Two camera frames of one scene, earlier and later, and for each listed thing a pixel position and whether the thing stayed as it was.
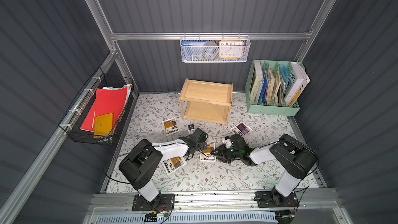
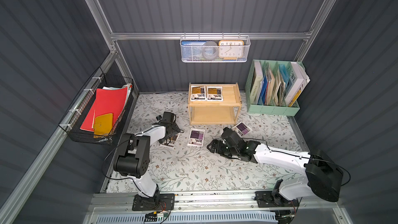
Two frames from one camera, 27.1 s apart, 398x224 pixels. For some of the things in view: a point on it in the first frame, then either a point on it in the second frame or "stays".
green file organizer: [274, 87] stays
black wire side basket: [95, 116] stays
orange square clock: [231, 50] stays
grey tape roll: [210, 51] stays
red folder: [107, 101] stays
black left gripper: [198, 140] -> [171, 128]
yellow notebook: [103, 125] stays
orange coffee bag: [173, 164] -> [214, 94]
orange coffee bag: [205, 156] -> [198, 93]
